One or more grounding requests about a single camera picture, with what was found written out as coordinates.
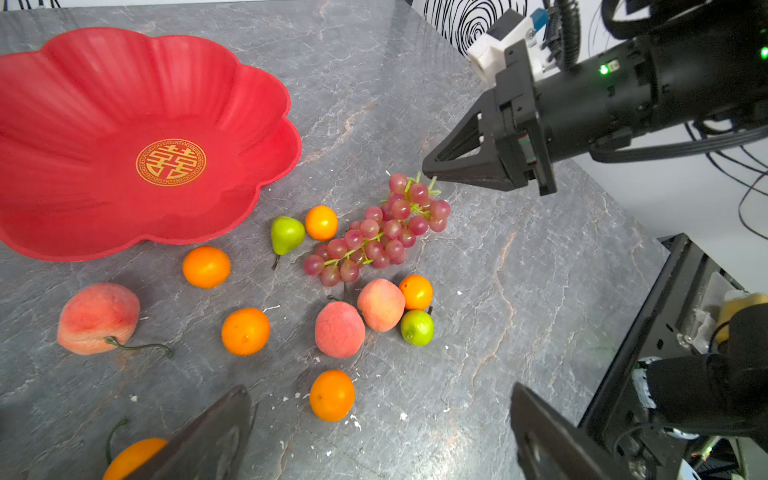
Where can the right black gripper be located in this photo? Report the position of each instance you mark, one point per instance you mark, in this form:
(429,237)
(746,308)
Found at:
(499,143)

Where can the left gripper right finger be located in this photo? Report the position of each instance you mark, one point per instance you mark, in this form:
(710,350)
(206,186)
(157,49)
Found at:
(550,447)

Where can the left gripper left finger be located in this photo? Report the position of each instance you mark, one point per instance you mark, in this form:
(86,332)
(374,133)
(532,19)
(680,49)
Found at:
(211,446)

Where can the purple fake grape bunch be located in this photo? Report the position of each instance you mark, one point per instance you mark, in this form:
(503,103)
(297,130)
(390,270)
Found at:
(412,208)

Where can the fake peach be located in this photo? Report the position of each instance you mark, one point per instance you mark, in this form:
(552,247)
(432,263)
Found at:
(101,318)
(339,330)
(382,305)

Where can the red flower-shaped fruit bowl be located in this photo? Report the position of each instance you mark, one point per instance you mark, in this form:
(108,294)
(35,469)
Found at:
(110,137)

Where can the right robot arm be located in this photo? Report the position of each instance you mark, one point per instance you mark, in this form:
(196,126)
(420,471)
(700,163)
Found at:
(684,78)

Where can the fake orange by left peach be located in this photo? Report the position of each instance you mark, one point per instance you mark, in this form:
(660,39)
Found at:
(130,459)

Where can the fake orange middle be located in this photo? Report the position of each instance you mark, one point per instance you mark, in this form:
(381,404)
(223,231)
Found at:
(245,331)

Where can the fake orange lower centre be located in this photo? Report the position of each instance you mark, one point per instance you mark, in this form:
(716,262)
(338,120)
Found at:
(332,396)

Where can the green fake lime right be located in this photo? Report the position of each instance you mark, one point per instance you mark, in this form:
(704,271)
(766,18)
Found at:
(417,328)

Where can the fake orange upper right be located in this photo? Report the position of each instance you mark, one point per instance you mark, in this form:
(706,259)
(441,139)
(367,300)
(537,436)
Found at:
(321,223)

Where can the fake orange upper left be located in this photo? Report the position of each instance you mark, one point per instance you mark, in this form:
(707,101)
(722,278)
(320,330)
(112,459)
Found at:
(206,267)

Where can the green fake pear upper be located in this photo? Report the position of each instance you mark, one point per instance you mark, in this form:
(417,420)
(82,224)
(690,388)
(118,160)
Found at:
(286,234)

